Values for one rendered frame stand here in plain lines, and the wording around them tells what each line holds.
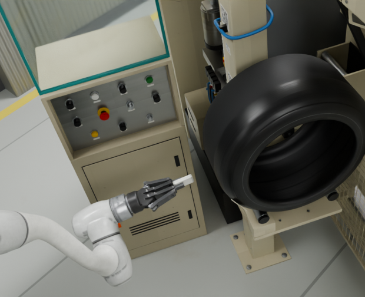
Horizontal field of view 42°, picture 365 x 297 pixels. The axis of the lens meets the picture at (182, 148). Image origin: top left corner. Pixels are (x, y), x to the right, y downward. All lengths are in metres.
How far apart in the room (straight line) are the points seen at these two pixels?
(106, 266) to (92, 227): 0.15
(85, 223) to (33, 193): 1.82
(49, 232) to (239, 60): 0.89
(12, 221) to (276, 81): 0.87
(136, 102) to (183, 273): 1.10
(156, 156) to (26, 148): 1.71
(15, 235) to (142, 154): 1.14
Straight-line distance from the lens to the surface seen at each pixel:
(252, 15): 1.69
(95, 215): 1.67
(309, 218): 1.96
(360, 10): 1.43
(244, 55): 1.76
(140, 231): 2.71
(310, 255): 2.81
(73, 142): 2.22
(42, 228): 1.37
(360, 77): 2.00
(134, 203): 1.66
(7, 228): 1.23
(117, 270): 1.65
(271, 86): 1.52
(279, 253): 2.80
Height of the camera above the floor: 2.40
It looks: 45 degrees down
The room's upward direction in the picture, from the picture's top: 13 degrees counter-clockwise
